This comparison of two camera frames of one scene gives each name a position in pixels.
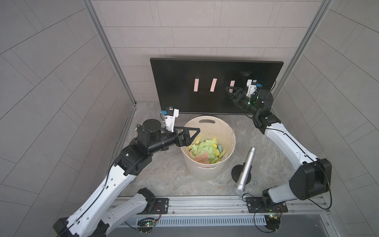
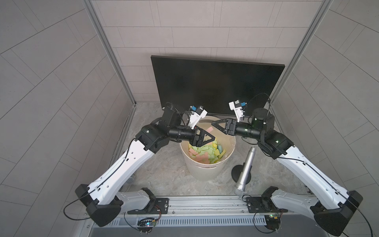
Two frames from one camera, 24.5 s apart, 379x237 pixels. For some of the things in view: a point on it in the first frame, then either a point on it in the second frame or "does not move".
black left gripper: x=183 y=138 → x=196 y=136
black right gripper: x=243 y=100 → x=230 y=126
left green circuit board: x=146 y=224 does not move
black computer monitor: x=199 y=86 does not move
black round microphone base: x=236 y=171 does not move
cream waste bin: x=206 y=158 does not move
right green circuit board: x=273 y=222 does not move
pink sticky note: x=213 y=85 → x=210 y=129
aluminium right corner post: x=310 y=30 does not move
